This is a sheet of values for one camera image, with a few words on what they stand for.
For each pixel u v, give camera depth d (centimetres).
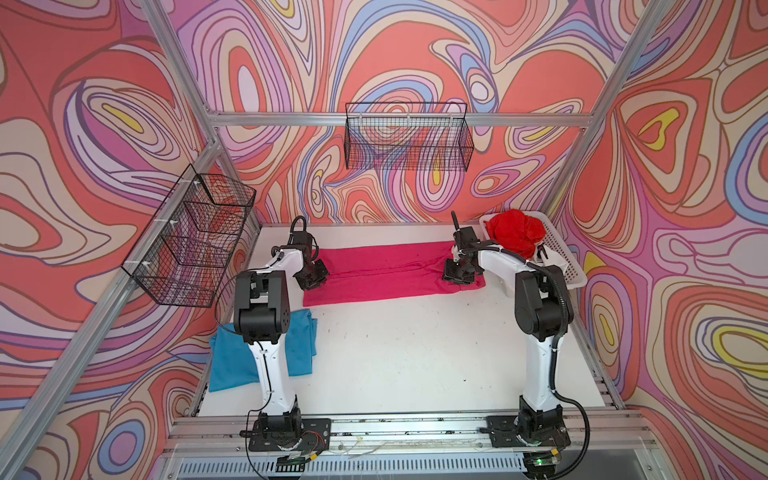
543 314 57
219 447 71
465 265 82
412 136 96
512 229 107
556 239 104
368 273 107
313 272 91
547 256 101
